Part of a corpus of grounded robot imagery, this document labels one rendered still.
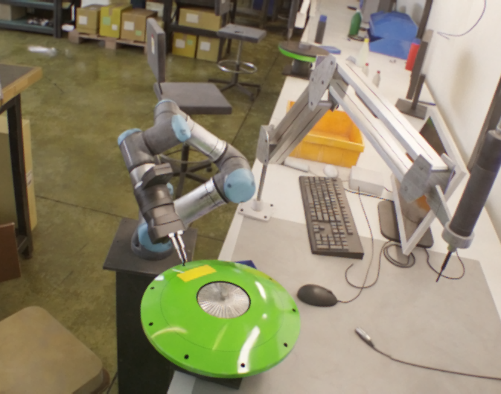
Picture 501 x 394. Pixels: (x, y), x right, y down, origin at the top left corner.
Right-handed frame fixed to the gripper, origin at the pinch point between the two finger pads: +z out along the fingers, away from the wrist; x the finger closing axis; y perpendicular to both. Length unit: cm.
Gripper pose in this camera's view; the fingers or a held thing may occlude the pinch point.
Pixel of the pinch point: (184, 261)
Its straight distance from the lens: 105.9
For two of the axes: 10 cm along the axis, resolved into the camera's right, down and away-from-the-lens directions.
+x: -8.0, 2.2, -5.6
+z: 4.0, 8.9, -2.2
